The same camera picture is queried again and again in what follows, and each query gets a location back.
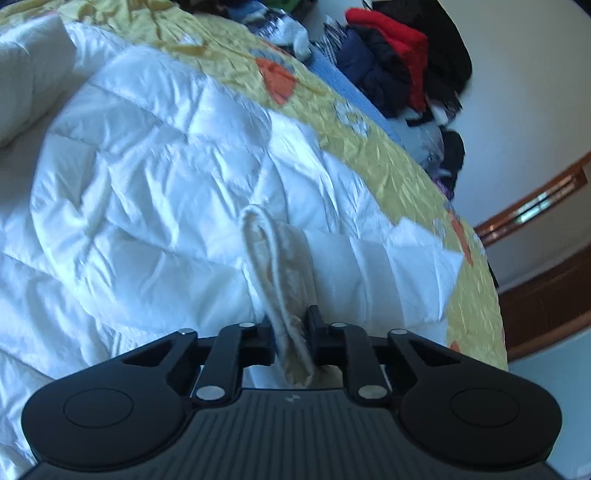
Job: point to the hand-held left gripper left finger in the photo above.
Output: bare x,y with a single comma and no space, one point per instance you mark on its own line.
264,342

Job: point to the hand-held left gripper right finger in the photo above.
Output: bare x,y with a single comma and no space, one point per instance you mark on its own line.
317,344

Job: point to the off-white small garment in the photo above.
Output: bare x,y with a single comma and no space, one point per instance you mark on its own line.
281,272

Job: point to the pile of dark clothes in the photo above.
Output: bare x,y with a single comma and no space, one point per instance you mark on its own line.
397,60

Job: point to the yellow patterned bedspread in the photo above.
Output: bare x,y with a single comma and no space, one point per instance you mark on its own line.
392,161

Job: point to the white quilted duvet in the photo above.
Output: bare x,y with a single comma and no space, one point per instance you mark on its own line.
138,184

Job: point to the brown wooden door frame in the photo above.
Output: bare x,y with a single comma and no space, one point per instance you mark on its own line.
540,286

